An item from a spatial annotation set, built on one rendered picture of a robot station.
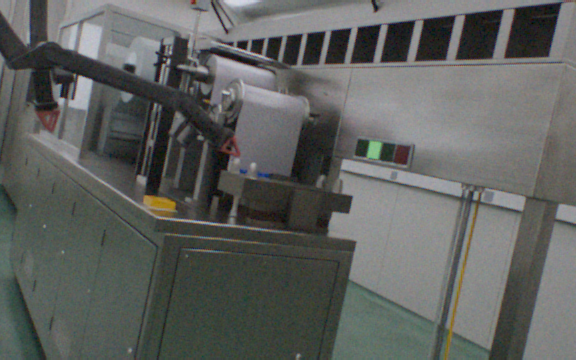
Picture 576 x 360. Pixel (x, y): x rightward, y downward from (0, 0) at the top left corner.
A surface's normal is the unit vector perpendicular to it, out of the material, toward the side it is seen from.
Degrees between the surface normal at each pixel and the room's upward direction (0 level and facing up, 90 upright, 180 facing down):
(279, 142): 90
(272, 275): 90
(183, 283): 90
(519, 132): 90
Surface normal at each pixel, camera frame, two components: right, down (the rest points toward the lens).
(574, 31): 0.51, 0.15
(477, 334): -0.83, -0.14
